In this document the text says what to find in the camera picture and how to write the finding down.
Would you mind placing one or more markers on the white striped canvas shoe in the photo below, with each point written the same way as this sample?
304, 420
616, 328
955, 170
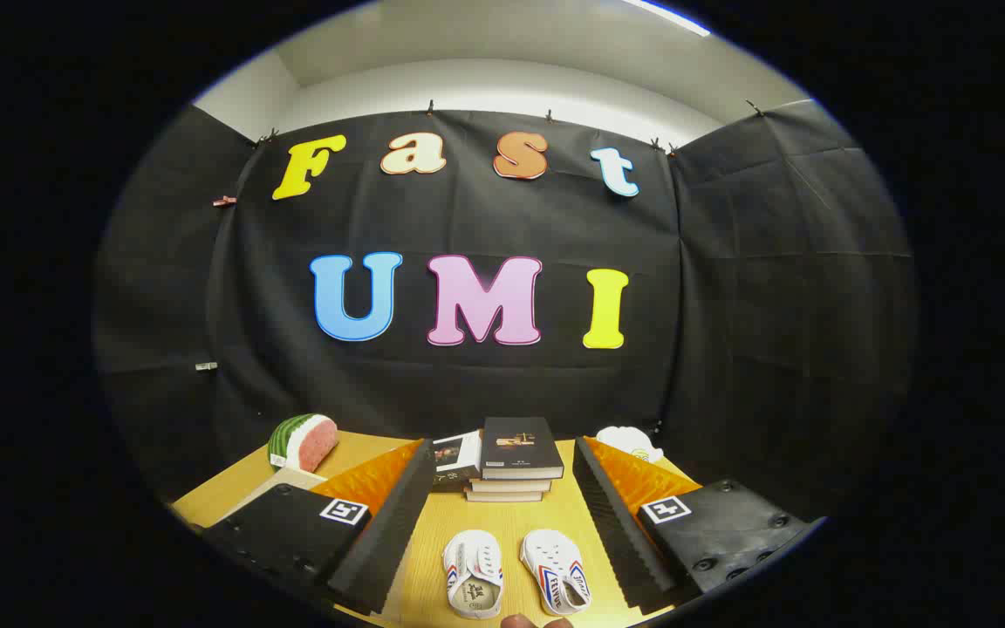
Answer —
555, 563
472, 567

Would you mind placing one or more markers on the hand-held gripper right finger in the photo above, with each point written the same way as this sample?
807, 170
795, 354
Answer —
620, 532

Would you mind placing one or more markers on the black hardcover book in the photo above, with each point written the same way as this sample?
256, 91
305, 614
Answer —
520, 447

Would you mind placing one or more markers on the black backdrop cloth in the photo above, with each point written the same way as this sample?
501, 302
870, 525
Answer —
485, 218

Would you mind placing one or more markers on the white plush toy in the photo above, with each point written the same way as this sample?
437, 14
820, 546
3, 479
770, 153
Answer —
629, 440

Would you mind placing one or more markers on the watermelon slice plush toy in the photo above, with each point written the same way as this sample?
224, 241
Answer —
311, 443

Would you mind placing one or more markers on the dark cover stacked book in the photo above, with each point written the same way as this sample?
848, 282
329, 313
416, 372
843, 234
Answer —
511, 485
502, 497

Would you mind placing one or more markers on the red cloth clip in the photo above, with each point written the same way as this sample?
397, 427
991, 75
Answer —
225, 201

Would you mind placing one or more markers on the cream fabric storage box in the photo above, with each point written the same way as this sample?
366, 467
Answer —
280, 478

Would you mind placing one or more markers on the white portrait cover book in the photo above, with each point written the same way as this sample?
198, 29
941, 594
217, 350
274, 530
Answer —
459, 453

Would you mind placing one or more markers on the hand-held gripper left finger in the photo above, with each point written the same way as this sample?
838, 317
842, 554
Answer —
385, 541

